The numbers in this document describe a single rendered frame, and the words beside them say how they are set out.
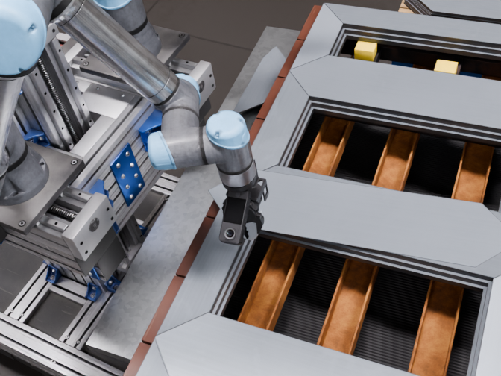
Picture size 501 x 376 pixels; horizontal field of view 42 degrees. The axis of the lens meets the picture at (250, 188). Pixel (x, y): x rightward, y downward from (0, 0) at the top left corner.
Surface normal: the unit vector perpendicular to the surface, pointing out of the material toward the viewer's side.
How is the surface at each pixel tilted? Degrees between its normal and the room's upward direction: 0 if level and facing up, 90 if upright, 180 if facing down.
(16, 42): 84
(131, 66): 80
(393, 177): 0
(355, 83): 0
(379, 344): 0
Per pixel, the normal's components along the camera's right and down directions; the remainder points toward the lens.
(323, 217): -0.12, -0.63
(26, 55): 0.10, 0.69
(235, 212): -0.25, -0.15
